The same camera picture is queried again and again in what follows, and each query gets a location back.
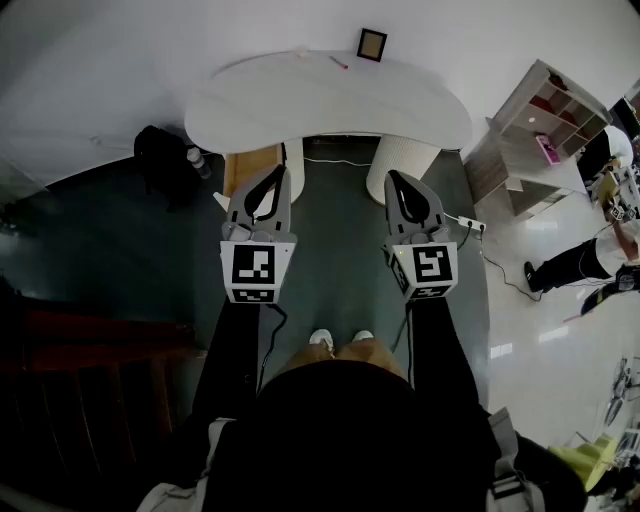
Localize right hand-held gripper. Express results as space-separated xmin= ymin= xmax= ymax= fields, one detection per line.
xmin=381 ymin=169 xmax=460 ymax=302

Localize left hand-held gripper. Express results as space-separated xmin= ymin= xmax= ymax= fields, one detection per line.
xmin=219 ymin=164 xmax=299 ymax=305

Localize white kidney-shaped table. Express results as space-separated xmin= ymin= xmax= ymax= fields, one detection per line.
xmin=184 ymin=48 xmax=474 ymax=206

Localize person's left forearm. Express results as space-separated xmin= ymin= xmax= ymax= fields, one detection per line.
xmin=191 ymin=298 xmax=262 ymax=426

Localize person's right forearm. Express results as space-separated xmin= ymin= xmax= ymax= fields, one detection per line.
xmin=405 ymin=294 xmax=480 ymax=409

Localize white power strip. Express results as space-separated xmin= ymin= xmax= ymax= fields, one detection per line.
xmin=443 ymin=213 xmax=487 ymax=233

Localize clear water bottle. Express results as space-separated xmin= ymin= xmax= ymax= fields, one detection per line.
xmin=186 ymin=146 xmax=214 ymax=181

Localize black backpack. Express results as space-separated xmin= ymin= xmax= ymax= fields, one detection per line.
xmin=133 ymin=124 xmax=202 ymax=214

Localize wood grain shelf unit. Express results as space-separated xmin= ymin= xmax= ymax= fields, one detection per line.
xmin=463 ymin=58 xmax=614 ymax=222

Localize person's left white shoe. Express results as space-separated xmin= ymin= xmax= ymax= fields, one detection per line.
xmin=308 ymin=327 xmax=335 ymax=354

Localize pink box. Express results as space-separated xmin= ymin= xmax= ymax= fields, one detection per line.
xmin=535 ymin=132 xmax=562 ymax=167

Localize person's brown trousers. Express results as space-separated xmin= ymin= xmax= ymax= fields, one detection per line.
xmin=285 ymin=337 xmax=407 ymax=382

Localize person's black top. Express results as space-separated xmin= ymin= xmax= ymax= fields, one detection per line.
xmin=199 ymin=360 xmax=589 ymax=512

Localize lime green chair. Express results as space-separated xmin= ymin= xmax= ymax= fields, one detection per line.
xmin=548 ymin=433 xmax=619 ymax=494

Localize white power cable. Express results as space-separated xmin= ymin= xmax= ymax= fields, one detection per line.
xmin=303 ymin=155 xmax=375 ymax=169

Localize black power cable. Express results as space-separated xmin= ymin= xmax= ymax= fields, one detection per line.
xmin=457 ymin=227 xmax=546 ymax=303

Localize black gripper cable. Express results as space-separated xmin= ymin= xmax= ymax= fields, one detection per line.
xmin=254 ymin=302 xmax=289 ymax=396

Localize black picture frame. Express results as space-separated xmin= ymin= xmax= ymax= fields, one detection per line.
xmin=356 ymin=28 xmax=389 ymax=64

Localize metal wire rack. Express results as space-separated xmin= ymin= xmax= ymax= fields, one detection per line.
xmin=602 ymin=355 xmax=640 ymax=431

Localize grey shoulder strap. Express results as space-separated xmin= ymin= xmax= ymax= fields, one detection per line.
xmin=135 ymin=417 xmax=236 ymax=512
xmin=485 ymin=407 xmax=547 ymax=512

